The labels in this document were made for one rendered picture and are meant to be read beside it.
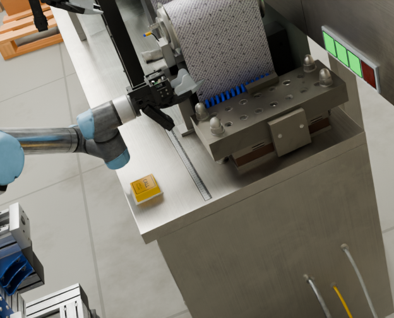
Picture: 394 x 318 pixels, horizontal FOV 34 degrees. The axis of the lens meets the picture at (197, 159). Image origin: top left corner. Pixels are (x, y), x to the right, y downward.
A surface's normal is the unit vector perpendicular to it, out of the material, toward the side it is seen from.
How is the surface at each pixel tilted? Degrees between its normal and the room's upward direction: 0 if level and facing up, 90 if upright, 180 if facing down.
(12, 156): 85
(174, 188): 0
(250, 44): 90
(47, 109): 0
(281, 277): 90
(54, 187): 0
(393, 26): 90
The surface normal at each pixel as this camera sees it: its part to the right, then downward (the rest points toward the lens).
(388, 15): -0.91, 0.41
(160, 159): -0.28, -0.75
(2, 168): 0.79, 0.07
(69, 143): 0.75, 0.29
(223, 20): 0.31, 0.52
